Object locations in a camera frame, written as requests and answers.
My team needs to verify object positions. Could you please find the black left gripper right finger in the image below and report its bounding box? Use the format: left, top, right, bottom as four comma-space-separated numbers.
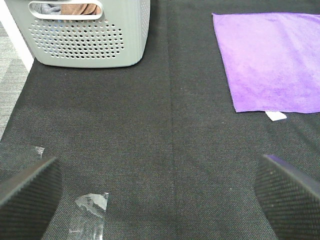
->
254, 154, 320, 240

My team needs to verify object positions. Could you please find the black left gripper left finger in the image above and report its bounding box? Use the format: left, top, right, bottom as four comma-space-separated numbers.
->
0, 157, 62, 240

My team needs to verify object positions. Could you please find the purple microfibre towel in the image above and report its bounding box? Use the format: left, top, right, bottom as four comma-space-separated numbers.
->
212, 12, 320, 114

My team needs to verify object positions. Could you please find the clear tape piece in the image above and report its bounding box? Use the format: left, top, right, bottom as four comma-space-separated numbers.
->
67, 192, 109, 240

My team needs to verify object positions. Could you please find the black fabric table cover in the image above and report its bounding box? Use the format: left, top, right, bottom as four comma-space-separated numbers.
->
1, 0, 320, 240

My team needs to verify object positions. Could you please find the grey perforated laundry basket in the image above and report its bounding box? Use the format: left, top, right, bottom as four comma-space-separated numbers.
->
6, 0, 151, 68

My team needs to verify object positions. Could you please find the grey towel in basket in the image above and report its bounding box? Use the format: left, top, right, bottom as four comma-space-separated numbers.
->
40, 3, 61, 15

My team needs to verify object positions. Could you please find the brown towel in basket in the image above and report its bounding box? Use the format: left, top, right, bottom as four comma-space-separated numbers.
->
61, 3, 102, 15

